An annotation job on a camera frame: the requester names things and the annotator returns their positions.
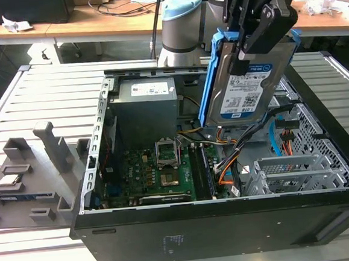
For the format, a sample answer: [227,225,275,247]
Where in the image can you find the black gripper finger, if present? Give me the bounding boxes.
[221,0,258,53]
[224,2,303,76]

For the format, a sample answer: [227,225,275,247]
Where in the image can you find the hard disk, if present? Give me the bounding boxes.
[190,20,309,132]

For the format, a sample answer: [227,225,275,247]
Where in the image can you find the crumpled clear plastic wrap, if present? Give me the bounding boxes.
[301,0,349,17]

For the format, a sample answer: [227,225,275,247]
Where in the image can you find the wooden desk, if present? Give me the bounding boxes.
[0,0,349,65]

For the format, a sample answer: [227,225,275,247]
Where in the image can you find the grey power supply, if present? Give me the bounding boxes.
[107,75,183,142]

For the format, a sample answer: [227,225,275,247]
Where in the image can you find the metal socket cover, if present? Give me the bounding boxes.
[154,137,183,171]

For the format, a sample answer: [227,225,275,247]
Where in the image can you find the black RAM stick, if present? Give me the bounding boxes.
[197,144,218,199]

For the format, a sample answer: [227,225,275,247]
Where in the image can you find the green motherboard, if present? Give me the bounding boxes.
[99,140,226,209]

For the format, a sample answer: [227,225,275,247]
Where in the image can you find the black graphics card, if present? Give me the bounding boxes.
[138,191,193,206]

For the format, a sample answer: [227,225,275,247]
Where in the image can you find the black PC case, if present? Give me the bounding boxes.
[56,49,349,261]

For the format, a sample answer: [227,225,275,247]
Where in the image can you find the large black box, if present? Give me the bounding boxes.
[0,0,72,29]

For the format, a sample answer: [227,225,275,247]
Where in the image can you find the crumpled white paper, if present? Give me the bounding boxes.
[1,13,34,33]

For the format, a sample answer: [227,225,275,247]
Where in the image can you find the grey parts rack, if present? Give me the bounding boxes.
[0,118,98,234]

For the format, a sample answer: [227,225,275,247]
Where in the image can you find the silver CPU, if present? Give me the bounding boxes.
[0,173,24,187]

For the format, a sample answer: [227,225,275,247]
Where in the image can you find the blue RAM stick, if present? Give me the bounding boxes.
[0,191,54,204]

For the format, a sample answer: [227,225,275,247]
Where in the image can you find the black hanging cable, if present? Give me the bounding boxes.
[146,0,171,60]

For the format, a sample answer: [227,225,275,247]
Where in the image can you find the black sleeved cable bundle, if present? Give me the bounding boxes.
[231,104,301,163]

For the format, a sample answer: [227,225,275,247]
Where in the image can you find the orange red power wire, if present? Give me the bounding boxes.
[278,129,295,157]

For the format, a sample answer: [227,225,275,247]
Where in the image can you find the blue wire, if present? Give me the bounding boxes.
[269,117,286,159]

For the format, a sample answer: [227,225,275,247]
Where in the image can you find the yellow wire bundle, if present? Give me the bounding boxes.
[174,95,206,136]

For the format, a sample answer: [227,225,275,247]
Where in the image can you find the grey metal bracket frame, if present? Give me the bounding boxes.
[243,152,346,197]

